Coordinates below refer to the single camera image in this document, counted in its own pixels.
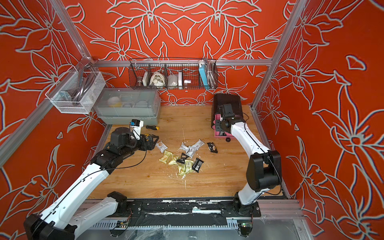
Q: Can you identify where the black drawer cabinet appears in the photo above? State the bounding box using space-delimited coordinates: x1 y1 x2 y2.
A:
211 94 244 128

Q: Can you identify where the clear plastic wall bin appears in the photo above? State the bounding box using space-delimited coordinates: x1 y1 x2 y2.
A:
46 71 106 115

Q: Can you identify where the green cookie packet right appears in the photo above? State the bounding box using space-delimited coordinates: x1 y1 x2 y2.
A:
185 160 194 174

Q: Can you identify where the black cookie packet isolated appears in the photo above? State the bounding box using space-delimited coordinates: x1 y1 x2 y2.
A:
207 142 218 154

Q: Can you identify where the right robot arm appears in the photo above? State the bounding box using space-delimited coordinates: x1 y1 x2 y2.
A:
215 118 282 212

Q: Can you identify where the green cookie packet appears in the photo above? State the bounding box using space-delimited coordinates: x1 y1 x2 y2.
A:
178 165 188 178
168 155 179 165
159 151 173 164
185 160 194 174

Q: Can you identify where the black cookie packet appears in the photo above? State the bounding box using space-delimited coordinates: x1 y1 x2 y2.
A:
176 153 189 165
192 158 204 173

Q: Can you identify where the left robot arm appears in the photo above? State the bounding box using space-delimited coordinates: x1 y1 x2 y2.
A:
24 127 159 240

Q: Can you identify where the white cookie packet left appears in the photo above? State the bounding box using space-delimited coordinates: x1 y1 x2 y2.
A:
156 141 168 153

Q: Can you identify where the green cookie packet leftmost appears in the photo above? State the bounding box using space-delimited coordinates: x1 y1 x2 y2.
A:
159 151 173 164

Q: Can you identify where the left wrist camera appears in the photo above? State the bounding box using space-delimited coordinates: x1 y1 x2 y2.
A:
130 119 144 132

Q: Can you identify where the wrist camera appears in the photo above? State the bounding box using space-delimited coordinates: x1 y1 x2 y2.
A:
130 119 144 132
219 104 236 120

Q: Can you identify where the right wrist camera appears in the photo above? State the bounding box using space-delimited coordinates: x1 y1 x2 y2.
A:
219 104 236 120

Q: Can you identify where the white cookie packet far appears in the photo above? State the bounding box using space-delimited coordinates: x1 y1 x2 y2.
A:
192 139 205 150

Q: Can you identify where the black wire basket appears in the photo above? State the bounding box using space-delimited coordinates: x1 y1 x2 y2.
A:
129 58 219 90

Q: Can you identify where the pink top drawer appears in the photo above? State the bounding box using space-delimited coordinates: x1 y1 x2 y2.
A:
212 114 235 142

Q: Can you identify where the white cookie packet middle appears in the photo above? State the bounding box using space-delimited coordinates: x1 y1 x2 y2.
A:
186 146 197 158

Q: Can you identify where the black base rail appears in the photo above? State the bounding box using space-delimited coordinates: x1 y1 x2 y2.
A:
105 197 261 227

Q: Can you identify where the yellow black screwdriver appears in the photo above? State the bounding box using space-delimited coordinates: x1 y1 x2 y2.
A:
146 126 160 131

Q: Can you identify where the white cookie packet crumpled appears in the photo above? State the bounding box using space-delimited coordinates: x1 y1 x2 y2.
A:
179 142 189 152

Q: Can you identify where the grey plastic storage box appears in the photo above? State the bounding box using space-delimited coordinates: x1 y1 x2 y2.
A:
94 88 161 126

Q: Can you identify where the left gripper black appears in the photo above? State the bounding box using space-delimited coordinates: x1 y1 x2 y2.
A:
121 132 159 159

